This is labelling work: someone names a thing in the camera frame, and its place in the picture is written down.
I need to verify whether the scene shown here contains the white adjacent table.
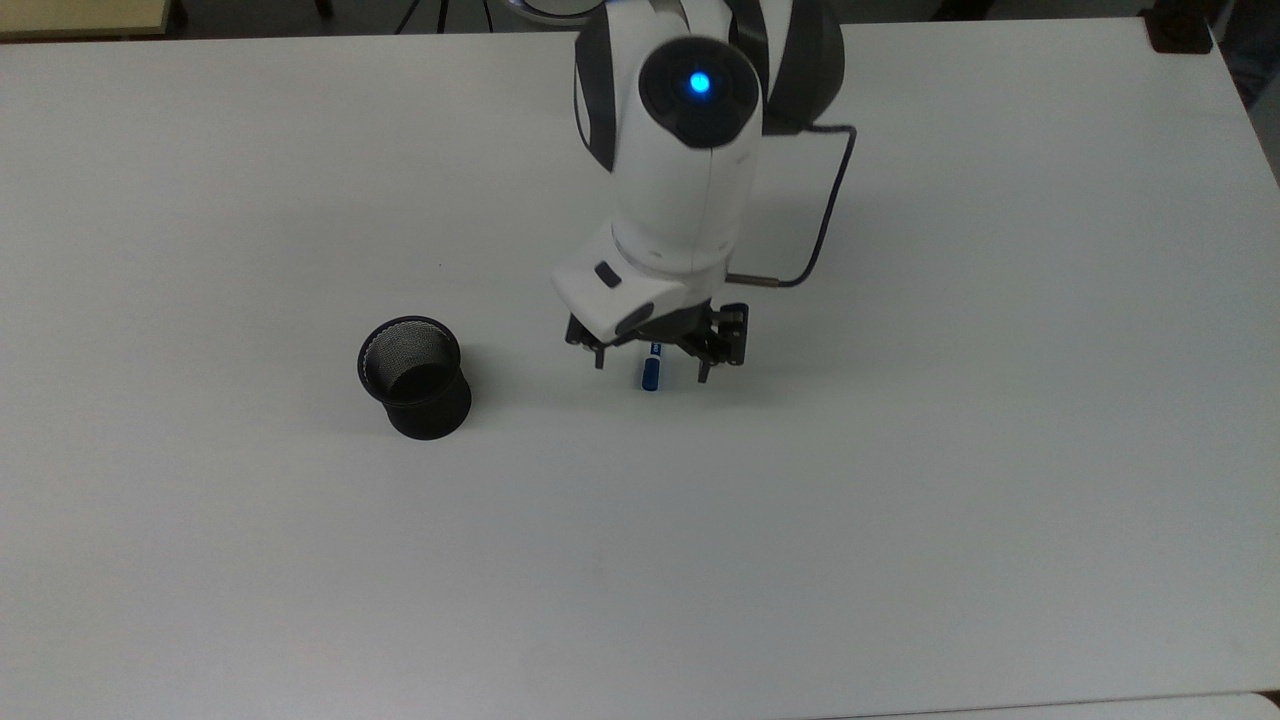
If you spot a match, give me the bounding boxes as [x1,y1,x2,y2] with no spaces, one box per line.
[830,692,1280,720]

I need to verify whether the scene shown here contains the black mesh pen cup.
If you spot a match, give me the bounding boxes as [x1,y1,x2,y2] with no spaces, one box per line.
[356,316,473,441]

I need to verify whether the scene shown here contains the black table clamp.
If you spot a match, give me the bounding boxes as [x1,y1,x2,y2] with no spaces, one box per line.
[1145,5,1216,54]

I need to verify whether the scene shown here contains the light wooden table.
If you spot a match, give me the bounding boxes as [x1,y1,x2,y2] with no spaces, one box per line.
[0,0,171,39]

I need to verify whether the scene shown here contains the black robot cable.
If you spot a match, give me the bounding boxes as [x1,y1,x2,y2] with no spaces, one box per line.
[725,120,859,291]

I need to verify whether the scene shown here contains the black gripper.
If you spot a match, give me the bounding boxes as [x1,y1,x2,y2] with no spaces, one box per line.
[565,302,751,385]

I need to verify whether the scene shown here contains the black tripod legs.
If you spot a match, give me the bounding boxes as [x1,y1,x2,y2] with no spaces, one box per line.
[395,0,498,35]

